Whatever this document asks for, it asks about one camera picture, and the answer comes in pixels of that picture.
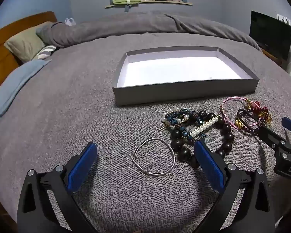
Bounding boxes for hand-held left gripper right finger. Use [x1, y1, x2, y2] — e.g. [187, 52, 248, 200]
[193, 140, 275, 233]

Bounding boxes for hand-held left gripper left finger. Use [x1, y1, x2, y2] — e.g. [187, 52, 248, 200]
[16, 142, 99, 233]

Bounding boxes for dark wooden bead bracelet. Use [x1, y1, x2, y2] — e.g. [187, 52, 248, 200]
[170, 110, 235, 169]

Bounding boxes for dark bead bracelet gold charm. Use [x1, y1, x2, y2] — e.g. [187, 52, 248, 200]
[234, 117, 263, 135]

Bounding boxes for red and gold charm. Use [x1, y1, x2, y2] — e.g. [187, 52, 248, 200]
[244, 99, 272, 125]

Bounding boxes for black hair tie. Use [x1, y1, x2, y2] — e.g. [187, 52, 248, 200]
[237, 109, 264, 127]

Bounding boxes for gold pearl hair clip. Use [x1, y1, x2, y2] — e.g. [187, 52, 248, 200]
[189, 114, 221, 138]

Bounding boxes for silver wire bangle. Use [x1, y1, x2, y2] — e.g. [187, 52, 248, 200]
[132, 137, 176, 177]

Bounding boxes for pink cord bracelet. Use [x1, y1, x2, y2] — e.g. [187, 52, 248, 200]
[220, 97, 260, 130]

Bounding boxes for white pearl bracelet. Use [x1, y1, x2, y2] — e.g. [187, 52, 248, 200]
[160, 110, 192, 130]

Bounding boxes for blue bead bracelet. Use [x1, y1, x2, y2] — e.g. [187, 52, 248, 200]
[164, 109, 206, 143]

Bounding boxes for grey cardboard tray box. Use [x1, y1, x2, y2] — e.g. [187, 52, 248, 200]
[112, 46, 260, 106]

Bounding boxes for wooden television stand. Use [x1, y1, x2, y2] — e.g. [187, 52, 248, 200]
[260, 48, 285, 66]

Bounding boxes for black television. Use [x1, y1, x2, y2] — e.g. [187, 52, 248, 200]
[249, 10, 291, 61]

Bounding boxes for light blue blanket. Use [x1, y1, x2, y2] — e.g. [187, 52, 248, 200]
[0, 59, 52, 134]

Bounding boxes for striped pillow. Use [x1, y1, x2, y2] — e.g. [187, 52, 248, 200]
[37, 45, 58, 60]

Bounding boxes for olive pillow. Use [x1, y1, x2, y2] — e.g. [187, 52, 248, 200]
[3, 21, 55, 64]

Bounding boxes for orange wooden headboard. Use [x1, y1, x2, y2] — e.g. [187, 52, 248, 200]
[0, 11, 58, 100]

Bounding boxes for grey duvet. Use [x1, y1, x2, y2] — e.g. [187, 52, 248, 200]
[36, 11, 263, 52]

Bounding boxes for wooden window shelf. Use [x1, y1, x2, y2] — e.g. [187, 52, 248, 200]
[104, 0, 193, 9]

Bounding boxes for white wall sockets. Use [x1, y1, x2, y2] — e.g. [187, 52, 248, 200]
[276, 13, 291, 29]

